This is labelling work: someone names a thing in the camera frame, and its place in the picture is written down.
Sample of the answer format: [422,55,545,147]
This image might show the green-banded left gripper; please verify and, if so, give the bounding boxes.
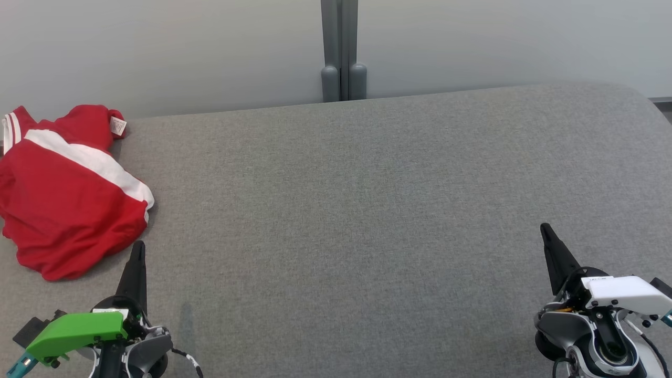
[25,240,148,366]

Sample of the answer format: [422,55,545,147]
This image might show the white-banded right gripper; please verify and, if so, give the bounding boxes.
[540,223,672,316]

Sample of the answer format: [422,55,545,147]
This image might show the red shorts with white stripes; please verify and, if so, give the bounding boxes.
[0,104,155,282]

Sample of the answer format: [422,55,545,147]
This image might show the black cable, teal plug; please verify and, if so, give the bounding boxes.
[5,353,38,378]
[625,311,672,378]

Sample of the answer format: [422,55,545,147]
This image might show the left black cable, teal plug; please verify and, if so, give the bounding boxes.
[5,353,38,378]

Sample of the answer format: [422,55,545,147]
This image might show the thin black white-banded cable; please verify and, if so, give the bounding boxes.
[171,346,204,378]

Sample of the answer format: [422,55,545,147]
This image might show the grey partition post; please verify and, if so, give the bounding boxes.
[320,0,368,102]

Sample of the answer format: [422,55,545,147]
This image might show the right black cable, teal plug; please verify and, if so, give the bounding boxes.
[625,311,672,378]

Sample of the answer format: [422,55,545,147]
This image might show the grey fabric sofa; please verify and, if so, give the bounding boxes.
[0,83,672,378]

